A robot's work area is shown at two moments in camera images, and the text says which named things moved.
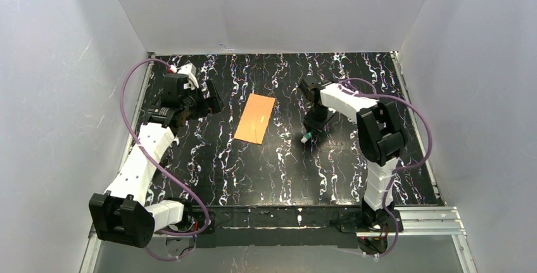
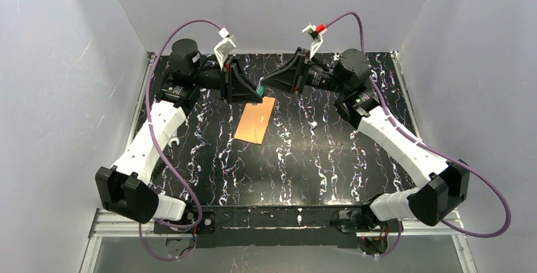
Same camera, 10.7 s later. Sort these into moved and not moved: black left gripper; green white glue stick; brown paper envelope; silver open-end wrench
Moved: green white glue stick; black left gripper
Not moved: silver open-end wrench; brown paper envelope
